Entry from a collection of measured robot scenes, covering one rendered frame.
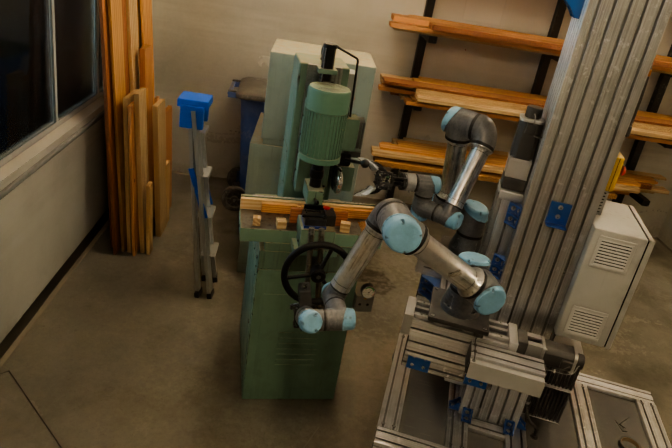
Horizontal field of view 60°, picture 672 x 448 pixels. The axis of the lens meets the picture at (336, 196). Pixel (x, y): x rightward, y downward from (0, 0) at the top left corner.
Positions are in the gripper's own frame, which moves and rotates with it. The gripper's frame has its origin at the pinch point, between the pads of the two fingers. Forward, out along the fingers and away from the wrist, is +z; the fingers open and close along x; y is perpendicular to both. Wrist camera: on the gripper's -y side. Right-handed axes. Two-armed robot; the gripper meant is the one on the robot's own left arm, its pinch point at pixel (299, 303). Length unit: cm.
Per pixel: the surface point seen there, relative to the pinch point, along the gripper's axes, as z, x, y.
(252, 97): 179, -14, -122
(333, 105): -6, 12, -77
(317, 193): 16.3, 9.1, -44.0
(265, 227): 12.6, -12.8, -29.5
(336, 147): 4, 15, -62
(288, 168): 36, -1, -57
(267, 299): 27.1, -11.0, 1.2
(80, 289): 124, -111, 4
